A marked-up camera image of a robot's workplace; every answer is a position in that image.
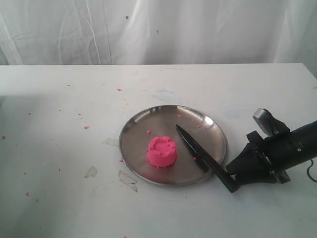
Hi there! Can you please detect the black serrated knife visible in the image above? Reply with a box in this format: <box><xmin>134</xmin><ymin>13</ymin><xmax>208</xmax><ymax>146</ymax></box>
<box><xmin>175</xmin><ymin>124</ymin><xmax>240</xmax><ymax>193</ymax></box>

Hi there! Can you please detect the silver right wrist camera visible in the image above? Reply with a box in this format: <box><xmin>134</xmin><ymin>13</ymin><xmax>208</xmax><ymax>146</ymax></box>
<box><xmin>253</xmin><ymin>108</ymin><xmax>290</xmax><ymax>137</ymax></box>

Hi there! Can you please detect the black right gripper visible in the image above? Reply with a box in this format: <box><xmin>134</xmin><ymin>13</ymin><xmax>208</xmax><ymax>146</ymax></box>
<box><xmin>226</xmin><ymin>131</ymin><xmax>300</xmax><ymax>185</ymax></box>

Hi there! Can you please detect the clear tape piece upper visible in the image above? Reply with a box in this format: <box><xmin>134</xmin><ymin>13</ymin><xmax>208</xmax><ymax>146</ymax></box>
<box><xmin>102</xmin><ymin>138</ymin><xmax>119</xmax><ymax>147</ymax></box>

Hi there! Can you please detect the clear tape piece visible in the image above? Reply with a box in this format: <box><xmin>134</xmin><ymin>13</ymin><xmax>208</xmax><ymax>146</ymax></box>
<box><xmin>84</xmin><ymin>166</ymin><xmax>98</xmax><ymax>179</ymax></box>
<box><xmin>118</xmin><ymin>171</ymin><xmax>138</xmax><ymax>192</ymax></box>
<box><xmin>102</xmin><ymin>138</ymin><xmax>119</xmax><ymax>147</ymax></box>

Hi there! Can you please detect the round stainless steel plate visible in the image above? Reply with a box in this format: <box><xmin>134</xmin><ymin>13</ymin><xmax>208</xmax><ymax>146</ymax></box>
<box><xmin>119</xmin><ymin>105</ymin><xmax>228</xmax><ymax>185</ymax></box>

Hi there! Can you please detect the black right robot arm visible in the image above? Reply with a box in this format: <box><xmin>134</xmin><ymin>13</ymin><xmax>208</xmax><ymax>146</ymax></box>
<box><xmin>226</xmin><ymin>122</ymin><xmax>317</xmax><ymax>185</ymax></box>

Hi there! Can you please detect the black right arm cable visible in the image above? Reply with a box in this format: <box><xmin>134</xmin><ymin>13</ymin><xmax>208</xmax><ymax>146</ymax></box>
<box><xmin>306</xmin><ymin>160</ymin><xmax>317</xmax><ymax>183</ymax></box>

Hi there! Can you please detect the pink clay piece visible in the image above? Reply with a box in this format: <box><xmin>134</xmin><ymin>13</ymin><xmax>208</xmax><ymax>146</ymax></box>
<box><xmin>146</xmin><ymin>136</ymin><xmax>178</xmax><ymax>168</ymax></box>

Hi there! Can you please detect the white plastic backdrop sheet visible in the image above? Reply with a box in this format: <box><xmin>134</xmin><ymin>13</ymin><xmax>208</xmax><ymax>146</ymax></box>
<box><xmin>0</xmin><ymin>0</ymin><xmax>317</xmax><ymax>66</ymax></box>

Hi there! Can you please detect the clear tape piece middle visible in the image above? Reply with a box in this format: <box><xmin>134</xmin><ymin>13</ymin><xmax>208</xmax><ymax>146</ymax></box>
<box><xmin>118</xmin><ymin>171</ymin><xmax>138</xmax><ymax>192</ymax></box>

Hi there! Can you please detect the clear tape piece left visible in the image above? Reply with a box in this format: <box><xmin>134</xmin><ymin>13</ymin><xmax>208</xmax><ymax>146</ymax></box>
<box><xmin>84</xmin><ymin>166</ymin><xmax>98</xmax><ymax>179</ymax></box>

